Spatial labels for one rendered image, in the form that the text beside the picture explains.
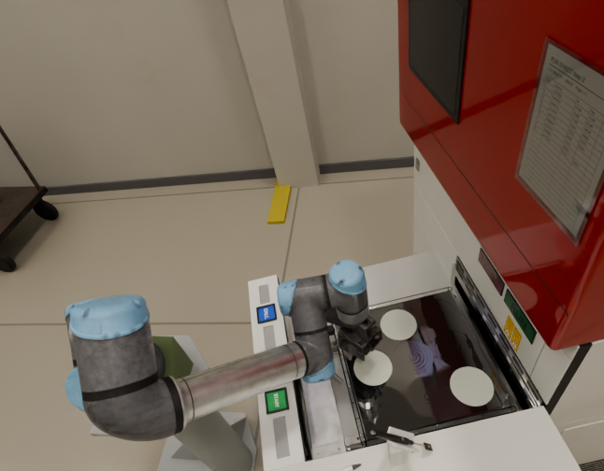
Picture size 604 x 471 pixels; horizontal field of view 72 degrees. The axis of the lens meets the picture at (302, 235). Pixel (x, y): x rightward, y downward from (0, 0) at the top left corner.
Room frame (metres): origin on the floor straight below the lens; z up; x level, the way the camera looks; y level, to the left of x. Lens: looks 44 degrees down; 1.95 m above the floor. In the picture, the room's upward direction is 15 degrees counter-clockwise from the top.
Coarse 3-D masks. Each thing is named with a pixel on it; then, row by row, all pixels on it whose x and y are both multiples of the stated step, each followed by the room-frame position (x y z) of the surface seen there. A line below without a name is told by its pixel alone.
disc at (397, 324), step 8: (392, 312) 0.67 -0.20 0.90; (400, 312) 0.66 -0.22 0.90; (408, 312) 0.65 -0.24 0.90; (384, 320) 0.65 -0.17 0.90; (392, 320) 0.64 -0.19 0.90; (400, 320) 0.64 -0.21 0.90; (408, 320) 0.63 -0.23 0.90; (384, 328) 0.62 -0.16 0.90; (392, 328) 0.62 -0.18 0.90; (400, 328) 0.61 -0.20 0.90; (408, 328) 0.60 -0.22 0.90; (392, 336) 0.59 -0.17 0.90; (400, 336) 0.59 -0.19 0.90; (408, 336) 0.58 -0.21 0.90
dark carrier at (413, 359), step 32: (416, 320) 0.62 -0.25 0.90; (448, 320) 0.60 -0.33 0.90; (384, 352) 0.55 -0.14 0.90; (416, 352) 0.53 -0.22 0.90; (448, 352) 0.51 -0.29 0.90; (480, 352) 0.49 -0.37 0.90; (352, 384) 0.49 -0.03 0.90; (384, 384) 0.47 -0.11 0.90; (416, 384) 0.45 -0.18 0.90; (448, 384) 0.43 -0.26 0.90; (384, 416) 0.39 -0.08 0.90; (416, 416) 0.37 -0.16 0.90; (448, 416) 0.36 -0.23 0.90
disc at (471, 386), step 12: (456, 372) 0.45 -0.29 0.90; (468, 372) 0.44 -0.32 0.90; (480, 372) 0.44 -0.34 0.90; (456, 384) 0.42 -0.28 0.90; (468, 384) 0.41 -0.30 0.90; (480, 384) 0.41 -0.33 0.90; (492, 384) 0.40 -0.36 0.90; (456, 396) 0.39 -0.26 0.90; (468, 396) 0.39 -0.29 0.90; (480, 396) 0.38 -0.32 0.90; (492, 396) 0.37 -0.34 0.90
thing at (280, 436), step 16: (256, 288) 0.83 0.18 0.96; (272, 288) 0.82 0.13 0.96; (256, 304) 0.77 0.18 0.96; (256, 320) 0.72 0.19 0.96; (256, 336) 0.66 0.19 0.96; (272, 336) 0.65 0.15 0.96; (256, 352) 0.61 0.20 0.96; (288, 384) 0.50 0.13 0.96; (288, 400) 0.46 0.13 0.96; (272, 416) 0.43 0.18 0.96; (288, 416) 0.42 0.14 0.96; (272, 432) 0.40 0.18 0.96; (288, 432) 0.39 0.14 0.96; (272, 448) 0.36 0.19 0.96; (288, 448) 0.36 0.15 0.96; (272, 464) 0.33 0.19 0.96; (288, 464) 0.32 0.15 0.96
